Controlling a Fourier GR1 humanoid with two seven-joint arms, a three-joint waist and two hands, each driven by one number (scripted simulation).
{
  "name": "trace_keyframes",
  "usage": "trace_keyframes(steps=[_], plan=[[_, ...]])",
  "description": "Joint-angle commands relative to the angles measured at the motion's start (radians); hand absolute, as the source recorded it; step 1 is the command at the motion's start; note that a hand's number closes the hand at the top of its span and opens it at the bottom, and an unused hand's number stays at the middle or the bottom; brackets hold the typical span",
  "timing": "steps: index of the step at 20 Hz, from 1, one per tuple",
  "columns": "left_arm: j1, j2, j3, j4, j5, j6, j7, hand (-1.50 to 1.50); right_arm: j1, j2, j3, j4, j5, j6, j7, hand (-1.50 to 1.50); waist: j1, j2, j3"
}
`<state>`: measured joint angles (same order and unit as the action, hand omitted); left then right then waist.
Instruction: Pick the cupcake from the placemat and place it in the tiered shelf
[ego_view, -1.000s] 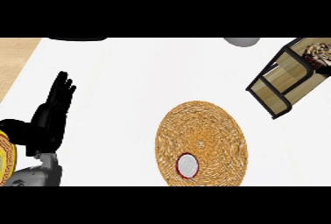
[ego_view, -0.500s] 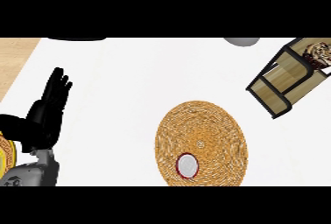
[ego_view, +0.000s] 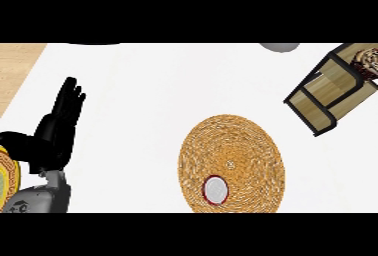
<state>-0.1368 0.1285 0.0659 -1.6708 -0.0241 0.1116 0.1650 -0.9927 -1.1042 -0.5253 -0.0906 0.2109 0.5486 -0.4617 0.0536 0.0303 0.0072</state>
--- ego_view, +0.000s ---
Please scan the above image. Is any yellow round plate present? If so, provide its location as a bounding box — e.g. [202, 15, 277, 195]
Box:
[0, 145, 21, 213]

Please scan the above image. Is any round woven wicker placemat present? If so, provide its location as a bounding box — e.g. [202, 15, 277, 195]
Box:
[176, 114, 286, 214]

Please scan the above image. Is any wooden tiered shelf black frame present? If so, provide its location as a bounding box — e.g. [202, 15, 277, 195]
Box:
[281, 43, 378, 138]

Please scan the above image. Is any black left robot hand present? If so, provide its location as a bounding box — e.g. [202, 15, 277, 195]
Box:
[0, 76, 86, 175]

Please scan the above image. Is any grey rounded object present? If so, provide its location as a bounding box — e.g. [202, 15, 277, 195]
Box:
[258, 43, 301, 53]

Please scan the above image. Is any brown and white cupcake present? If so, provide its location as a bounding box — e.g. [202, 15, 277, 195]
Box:
[349, 47, 378, 81]

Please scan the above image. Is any red cupcake with white top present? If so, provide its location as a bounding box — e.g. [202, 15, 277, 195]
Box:
[200, 174, 230, 206]

